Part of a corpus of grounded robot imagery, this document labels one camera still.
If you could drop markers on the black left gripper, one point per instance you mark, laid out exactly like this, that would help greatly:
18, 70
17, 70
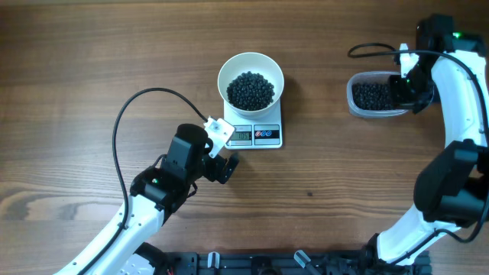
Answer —
221, 169

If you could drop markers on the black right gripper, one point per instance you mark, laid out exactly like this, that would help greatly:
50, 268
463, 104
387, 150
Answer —
399, 98

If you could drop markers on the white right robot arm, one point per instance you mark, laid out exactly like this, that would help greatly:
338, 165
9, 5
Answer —
451, 194

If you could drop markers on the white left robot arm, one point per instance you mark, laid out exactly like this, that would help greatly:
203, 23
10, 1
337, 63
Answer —
121, 247

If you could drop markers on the black beans in bowl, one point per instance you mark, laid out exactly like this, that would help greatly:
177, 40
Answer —
250, 92

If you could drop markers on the clear plastic bean container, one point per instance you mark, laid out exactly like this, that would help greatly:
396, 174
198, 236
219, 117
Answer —
372, 77

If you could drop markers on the white bowl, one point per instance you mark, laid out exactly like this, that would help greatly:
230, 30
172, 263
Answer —
256, 63

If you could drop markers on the white digital kitchen scale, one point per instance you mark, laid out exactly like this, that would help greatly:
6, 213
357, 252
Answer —
261, 132

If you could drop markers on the black beans in container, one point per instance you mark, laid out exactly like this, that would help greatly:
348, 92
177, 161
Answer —
372, 96

